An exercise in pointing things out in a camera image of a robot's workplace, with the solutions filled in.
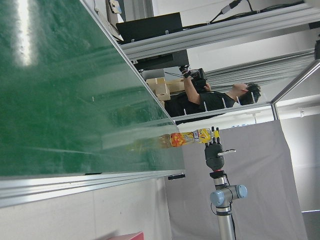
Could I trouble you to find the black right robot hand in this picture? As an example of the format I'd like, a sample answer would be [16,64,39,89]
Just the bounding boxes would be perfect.
[204,126,237,171]

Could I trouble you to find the orange drink bottle yellow cap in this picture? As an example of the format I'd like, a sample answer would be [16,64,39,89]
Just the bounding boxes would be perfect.
[158,127,221,149]

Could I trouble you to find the pink plastic basket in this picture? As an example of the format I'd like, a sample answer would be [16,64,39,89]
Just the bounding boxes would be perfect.
[104,231,145,240]

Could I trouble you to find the person in black shirt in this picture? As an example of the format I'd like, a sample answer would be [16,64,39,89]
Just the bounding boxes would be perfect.
[164,81,262,123]

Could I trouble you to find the grey fabric curtain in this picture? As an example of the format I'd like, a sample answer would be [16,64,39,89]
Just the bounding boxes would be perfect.
[164,121,308,240]

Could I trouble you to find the light wooden crate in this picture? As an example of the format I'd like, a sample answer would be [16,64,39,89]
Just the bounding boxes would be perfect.
[164,78,186,95]

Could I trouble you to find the black handheld device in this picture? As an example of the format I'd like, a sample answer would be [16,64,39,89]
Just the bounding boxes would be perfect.
[183,66,208,88]

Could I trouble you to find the cardboard boxes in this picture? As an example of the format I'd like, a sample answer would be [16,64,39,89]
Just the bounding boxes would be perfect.
[146,77,171,100]

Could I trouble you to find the aluminium profile beam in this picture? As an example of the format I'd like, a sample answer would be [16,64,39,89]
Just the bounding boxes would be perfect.
[119,4,320,61]

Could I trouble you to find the green conveyor belt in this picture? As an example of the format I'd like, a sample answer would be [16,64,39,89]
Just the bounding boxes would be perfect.
[0,0,187,208]

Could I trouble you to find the aluminium cell frame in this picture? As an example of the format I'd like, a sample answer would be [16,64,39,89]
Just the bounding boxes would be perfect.
[172,58,320,126]

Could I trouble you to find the black cable white adapter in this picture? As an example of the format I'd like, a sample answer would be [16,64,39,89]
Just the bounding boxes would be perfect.
[208,0,305,25]

